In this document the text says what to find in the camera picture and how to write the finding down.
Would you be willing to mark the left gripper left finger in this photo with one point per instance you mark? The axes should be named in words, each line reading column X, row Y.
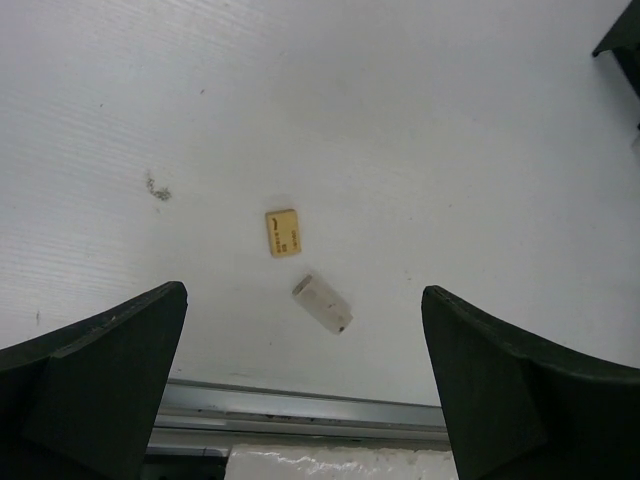
column 80, row 402

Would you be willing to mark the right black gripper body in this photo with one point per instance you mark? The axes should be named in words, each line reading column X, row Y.
column 625, row 32

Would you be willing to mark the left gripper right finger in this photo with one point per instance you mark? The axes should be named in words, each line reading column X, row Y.
column 518, row 406

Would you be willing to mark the white eraser block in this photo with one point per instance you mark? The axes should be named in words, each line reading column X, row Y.
column 323, row 303

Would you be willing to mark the small tan eraser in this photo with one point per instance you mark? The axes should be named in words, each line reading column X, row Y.
column 283, row 233

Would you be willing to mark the aluminium front rail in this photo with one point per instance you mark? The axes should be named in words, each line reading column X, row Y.
column 230, row 432

